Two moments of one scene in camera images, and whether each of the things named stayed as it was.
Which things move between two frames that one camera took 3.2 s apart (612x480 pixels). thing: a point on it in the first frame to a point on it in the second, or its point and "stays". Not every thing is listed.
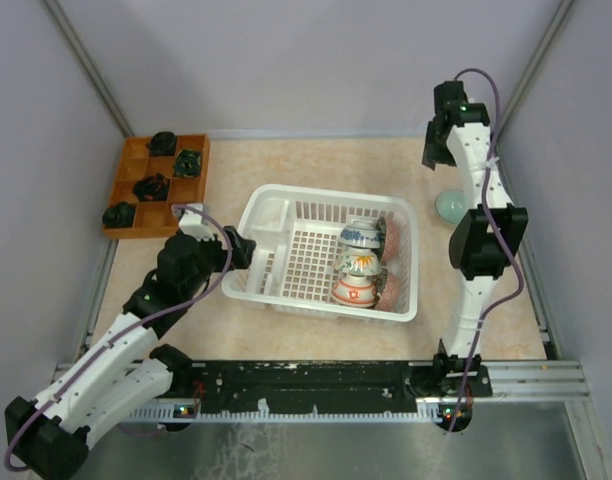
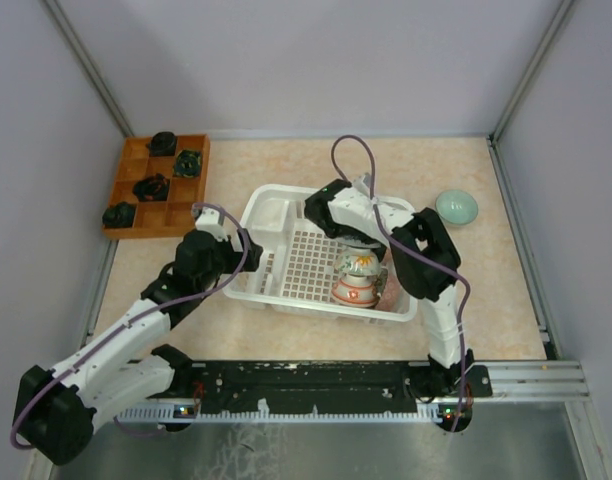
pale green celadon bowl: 451,205 stays
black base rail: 334,385 stays
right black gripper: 432,155 to 368,238
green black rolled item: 187,163 stays
